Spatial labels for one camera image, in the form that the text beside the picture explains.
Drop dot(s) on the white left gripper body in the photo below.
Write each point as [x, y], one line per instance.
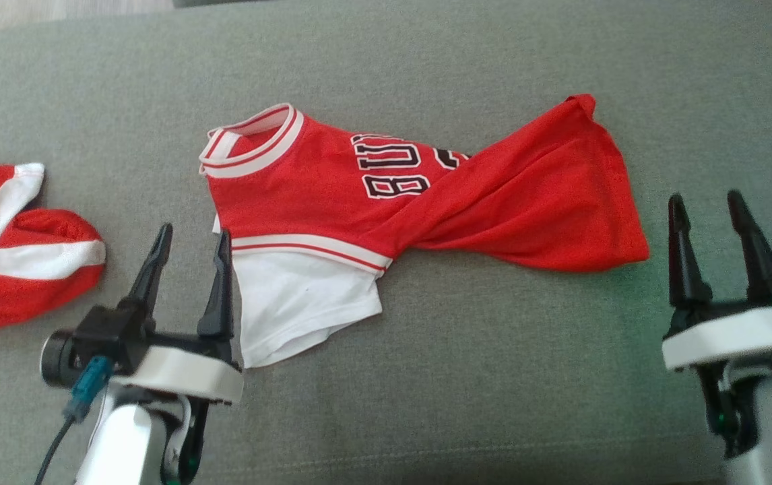
[184, 377]

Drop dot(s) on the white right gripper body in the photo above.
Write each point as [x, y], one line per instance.
[736, 337]

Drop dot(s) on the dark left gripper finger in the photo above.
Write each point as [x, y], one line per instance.
[221, 296]
[151, 276]

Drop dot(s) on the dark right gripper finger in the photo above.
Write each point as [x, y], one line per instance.
[682, 263]
[760, 263]

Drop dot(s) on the red shorts white stripes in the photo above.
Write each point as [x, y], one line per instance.
[15, 296]

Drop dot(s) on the red basketball jersey white sleeves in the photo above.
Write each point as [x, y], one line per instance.
[332, 202]

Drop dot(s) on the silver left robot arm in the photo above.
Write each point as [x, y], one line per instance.
[123, 444]

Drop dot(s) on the large grey sofa ottoman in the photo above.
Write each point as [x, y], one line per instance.
[426, 404]

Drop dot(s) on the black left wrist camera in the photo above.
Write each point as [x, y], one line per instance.
[103, 337]

